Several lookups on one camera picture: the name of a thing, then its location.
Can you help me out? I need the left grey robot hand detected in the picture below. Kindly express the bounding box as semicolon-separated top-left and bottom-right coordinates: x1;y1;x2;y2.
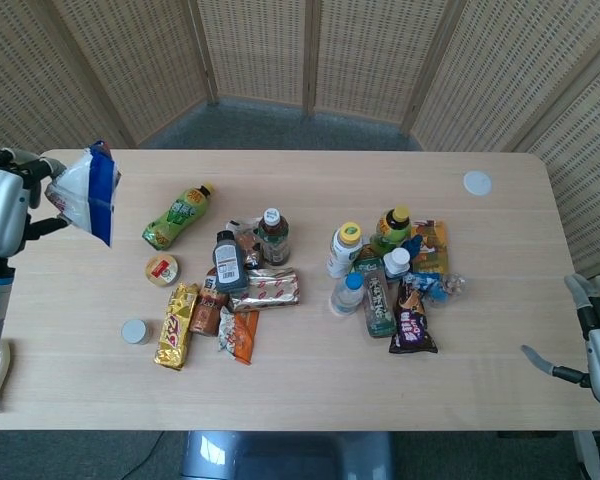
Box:
0;147;70;257

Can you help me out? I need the large white blue snack bag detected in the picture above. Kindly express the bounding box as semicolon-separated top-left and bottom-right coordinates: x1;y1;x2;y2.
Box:
44;140;123;248

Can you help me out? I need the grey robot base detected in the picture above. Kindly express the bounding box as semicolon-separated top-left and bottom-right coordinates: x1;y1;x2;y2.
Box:
179;430;396;480

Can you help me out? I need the clear blue candy bag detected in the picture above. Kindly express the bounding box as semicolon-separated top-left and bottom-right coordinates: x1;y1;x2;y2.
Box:
412;271;467;305

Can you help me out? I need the purple snack packet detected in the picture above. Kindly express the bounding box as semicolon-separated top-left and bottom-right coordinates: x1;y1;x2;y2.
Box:
388;274;439;355

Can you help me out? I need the gold candy bar wrapper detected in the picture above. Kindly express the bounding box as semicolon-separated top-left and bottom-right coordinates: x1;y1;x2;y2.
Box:
153;282;200;372

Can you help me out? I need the woven folding screen panel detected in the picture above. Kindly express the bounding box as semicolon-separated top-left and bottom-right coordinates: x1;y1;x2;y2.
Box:
195;0;315;114
49;0;219;149
307;0;464;135
0;0;132;169
514;49;600;281
402;0;600;152

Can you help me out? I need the green bottle with printed label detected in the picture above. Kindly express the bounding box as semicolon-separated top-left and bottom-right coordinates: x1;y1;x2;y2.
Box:
141;182;216;251

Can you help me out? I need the small grey round lid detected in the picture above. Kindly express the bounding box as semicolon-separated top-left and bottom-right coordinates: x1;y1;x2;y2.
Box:
120;318;151;346

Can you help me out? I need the white round lid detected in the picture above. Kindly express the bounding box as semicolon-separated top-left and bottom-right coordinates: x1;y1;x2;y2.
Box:
462;170;493;196

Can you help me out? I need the blue small item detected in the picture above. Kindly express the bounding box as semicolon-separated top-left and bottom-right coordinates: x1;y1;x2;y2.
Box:
403;233;425;261

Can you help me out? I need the small white pill bottle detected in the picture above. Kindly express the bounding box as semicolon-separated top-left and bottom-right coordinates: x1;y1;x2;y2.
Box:
382;247;412;280

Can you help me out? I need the green label tea bottle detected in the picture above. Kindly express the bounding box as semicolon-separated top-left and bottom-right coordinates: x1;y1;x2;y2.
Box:
362;269;397;340

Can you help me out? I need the brown snack packet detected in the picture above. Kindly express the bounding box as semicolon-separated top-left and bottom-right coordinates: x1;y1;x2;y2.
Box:
188;267;230;337

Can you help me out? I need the dark grey squeeze bottle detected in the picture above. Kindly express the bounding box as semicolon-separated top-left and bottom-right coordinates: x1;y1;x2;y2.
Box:
212;229;249;295

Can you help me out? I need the white black small packet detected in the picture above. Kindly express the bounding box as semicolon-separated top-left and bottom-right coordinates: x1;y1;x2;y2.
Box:
224;215;262;234

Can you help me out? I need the shiny brown small packet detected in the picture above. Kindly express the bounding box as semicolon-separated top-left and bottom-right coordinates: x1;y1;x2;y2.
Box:
238;230;265;269

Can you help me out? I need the green small box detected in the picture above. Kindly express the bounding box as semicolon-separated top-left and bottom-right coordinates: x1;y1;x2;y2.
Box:
352;247;389;274

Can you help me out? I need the clear water bottle blue cap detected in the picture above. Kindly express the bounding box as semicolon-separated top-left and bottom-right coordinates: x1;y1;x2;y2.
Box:
329;273;365;316

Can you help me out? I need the brown tea bottle white cap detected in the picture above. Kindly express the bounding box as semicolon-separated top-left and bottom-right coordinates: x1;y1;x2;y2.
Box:
257;208;290;267

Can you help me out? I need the silver red snack package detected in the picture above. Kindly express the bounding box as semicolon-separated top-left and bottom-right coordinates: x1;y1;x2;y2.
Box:
228;267;301;312

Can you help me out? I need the white bottle green yellow cap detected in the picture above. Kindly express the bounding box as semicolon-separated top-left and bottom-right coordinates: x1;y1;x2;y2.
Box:
326;221;364;280

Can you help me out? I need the black floor cable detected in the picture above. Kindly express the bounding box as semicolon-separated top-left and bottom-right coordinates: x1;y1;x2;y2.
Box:
128;430;165;480

